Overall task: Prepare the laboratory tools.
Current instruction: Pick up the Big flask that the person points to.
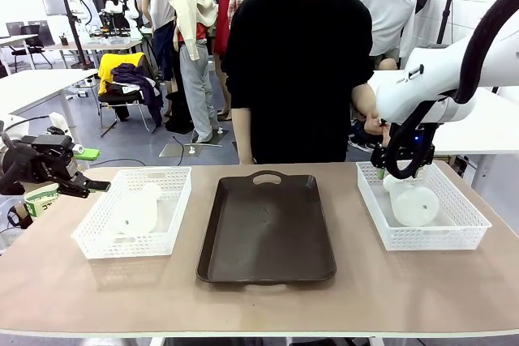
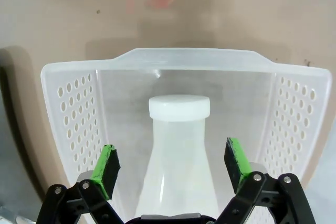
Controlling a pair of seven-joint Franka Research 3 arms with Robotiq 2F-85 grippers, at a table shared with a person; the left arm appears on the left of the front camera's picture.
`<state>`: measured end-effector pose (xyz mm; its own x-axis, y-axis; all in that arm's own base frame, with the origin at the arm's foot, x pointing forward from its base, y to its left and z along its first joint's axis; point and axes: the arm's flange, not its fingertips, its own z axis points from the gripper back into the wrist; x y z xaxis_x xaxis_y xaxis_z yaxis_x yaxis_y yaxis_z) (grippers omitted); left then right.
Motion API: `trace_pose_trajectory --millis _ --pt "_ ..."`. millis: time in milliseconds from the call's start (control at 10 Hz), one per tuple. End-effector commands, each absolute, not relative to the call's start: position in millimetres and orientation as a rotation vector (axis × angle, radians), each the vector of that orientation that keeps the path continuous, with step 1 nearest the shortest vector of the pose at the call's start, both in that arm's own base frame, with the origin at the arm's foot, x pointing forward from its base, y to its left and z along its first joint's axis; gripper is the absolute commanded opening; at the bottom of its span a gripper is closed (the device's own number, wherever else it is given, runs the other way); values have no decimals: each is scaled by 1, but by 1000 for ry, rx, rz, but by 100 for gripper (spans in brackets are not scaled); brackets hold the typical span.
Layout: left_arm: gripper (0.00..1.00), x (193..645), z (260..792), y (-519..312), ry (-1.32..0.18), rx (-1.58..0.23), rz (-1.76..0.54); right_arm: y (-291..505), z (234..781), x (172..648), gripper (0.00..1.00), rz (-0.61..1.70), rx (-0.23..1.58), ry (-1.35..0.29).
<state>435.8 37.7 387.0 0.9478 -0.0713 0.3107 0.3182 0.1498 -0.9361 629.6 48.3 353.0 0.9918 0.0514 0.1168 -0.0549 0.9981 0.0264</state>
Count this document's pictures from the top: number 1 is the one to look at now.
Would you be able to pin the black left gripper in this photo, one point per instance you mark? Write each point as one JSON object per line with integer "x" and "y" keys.
{"x": 46, "y": 167}

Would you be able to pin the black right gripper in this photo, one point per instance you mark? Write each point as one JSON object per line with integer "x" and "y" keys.
{"x": 421, "y": 141}

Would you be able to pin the translucent plastic conical flask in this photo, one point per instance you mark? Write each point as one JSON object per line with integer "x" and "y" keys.
{"x": 413, "y": 208}
{"x": 135, "y": 212}

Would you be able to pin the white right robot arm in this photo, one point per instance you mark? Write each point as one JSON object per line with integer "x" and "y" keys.
{"x": 425, "y": 78}

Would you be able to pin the person's left forearm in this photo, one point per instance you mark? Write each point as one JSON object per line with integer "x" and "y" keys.
{"x": 363, "y": 101}

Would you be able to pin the person's right forearm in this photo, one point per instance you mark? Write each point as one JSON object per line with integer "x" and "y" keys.
{"x": 242, "y": 131}

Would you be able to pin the person's left hand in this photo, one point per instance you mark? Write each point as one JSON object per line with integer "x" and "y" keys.
{"x": 373, "y": 123}

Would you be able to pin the person's right hand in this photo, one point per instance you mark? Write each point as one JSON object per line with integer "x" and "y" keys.
{"x": 246, "y": 160}

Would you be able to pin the white black sneaker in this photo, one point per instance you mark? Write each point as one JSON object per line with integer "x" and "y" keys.
{"x": 361, "y": 145}

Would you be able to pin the green white paper bag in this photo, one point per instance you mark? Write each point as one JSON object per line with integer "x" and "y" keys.
{"x": 38, "y": 200}

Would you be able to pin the black metal chair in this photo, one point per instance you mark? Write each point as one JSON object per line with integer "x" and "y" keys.
{"x": 121, "y": 99}

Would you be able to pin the small dark brown object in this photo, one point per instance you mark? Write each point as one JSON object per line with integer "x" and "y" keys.
{"x": 20, "y": 216}

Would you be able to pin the white perforated plastic basket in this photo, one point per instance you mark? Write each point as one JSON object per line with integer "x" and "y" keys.
{"x": 446, "y": 236}
{"x": 134, "y": 246}

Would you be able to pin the yellow garment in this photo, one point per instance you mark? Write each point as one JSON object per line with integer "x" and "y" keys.
{"x": 106, "y": 68}

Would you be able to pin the dark purple garment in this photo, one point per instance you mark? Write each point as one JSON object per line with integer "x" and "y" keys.
{"x": 142, "y": 82}

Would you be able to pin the long white background table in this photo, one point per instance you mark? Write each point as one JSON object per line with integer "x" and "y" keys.
{"x": 105, "y": 43}

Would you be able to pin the person in black sweater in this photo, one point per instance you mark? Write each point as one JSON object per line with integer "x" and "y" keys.
{"x": 296, "y": 78}

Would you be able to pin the black office chair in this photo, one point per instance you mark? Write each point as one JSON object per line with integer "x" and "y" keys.
{"x": 32, "y": 44}

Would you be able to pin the black tripod stand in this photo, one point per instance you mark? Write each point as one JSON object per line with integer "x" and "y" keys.
{"x": 71, "y": 26}

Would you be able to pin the dark brown plastic tray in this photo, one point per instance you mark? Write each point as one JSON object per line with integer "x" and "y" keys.
{"x": 265, "y": 232}

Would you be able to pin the mannequin with white shirt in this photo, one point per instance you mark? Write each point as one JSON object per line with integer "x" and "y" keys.
{"x": 385, "y": 9}

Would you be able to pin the black light stand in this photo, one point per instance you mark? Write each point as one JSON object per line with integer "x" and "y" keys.
{"x": 448, "y": 5}

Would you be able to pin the mannequin with white tank top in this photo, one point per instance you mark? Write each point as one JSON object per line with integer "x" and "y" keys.
{"x": 160, "y": 5}

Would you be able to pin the mannequin with cream jacket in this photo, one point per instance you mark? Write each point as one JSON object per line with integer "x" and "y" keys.
{"x": 194, "y": 18}

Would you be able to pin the mannequin with red jacket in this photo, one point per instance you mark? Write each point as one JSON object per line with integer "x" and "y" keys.
{"x": 221, "y": 18}

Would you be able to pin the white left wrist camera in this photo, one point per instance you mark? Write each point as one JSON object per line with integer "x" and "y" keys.
{"x": 58, "y": 121}

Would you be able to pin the grey mannequin base plate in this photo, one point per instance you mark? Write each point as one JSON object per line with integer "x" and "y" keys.
{"x": 178, "y": 150}

